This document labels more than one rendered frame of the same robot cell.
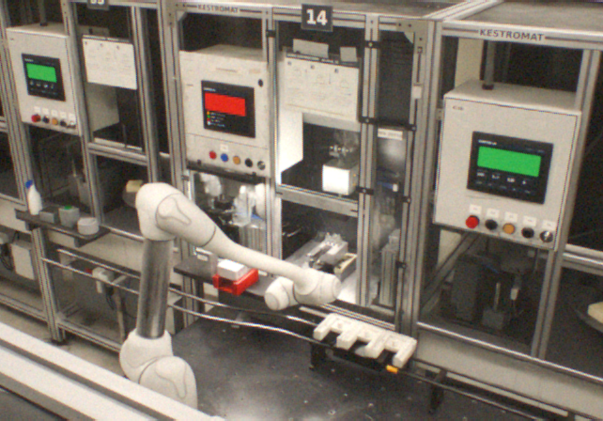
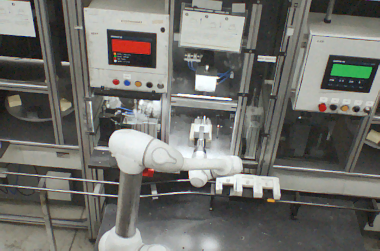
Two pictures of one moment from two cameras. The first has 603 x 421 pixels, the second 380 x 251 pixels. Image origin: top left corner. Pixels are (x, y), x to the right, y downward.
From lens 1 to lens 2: 124 cm
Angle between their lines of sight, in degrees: 27
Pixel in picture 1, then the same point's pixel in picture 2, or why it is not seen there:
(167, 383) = not seen: outside the picture
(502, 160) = (347, 70)
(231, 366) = (159, 225)
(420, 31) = not seen: outside the picture
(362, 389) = (248, 215)
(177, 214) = (170, 159)
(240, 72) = (145, 23)
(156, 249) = (136, 179)
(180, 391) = not seen: outside the picture
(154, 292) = (134, 207)
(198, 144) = (102, 75)
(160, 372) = not seen: outside the picture
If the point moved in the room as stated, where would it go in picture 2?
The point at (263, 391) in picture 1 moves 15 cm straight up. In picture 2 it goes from (192, 237) to (194, 219)
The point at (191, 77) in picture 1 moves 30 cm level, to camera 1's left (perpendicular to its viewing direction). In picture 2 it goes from (95, 27) to (33, 37)
